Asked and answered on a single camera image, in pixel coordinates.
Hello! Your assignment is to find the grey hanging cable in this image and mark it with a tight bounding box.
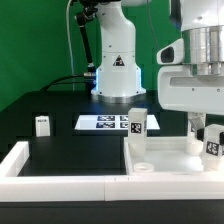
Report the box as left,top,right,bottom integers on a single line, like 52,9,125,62
65,0,76,92

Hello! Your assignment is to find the white U-shaped fence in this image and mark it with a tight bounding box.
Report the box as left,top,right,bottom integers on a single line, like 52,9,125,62
0,141,224,202

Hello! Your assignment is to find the black cable bundle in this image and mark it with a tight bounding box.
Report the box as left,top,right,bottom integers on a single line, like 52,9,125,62
39,74,98,93

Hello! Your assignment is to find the white square tabletop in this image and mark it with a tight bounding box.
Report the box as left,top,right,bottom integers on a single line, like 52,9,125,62
124,137,224,175

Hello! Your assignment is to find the AprilTag marker sheet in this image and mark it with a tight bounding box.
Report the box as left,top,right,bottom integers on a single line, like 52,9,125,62
74,114,161,131

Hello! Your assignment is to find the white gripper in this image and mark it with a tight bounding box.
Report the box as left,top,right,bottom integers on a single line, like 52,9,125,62
158,65,224,145

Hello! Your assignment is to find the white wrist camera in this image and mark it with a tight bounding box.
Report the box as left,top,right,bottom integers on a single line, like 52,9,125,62
157,38,184,65

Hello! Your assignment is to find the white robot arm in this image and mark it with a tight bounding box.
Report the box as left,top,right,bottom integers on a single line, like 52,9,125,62
76,0,224,145

